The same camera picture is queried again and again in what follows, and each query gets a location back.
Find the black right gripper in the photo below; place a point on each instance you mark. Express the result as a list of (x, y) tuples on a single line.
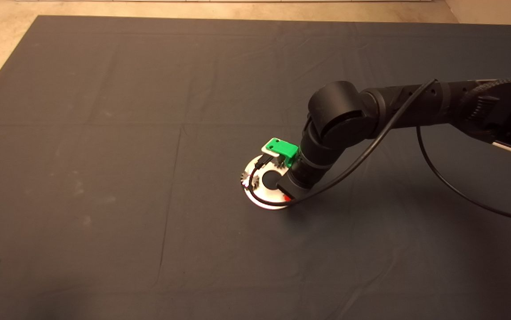
[(295, 190)]

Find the small steel planetary gear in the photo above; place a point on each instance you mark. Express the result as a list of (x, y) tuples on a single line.
[(278, 163), (244, 178)]

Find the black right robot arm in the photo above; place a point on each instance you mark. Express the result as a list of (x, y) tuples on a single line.
[(393, 109)]

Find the round metal carrier plate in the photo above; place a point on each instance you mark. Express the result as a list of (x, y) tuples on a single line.
[(260, 200)]

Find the dark grey table cloth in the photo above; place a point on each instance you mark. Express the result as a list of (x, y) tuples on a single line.
[(149, 133)]

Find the green right camera mount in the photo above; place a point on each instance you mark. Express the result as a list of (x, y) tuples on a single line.
[(284, 149)]

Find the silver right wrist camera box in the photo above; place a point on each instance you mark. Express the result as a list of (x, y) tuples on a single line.
[(268, 150)]

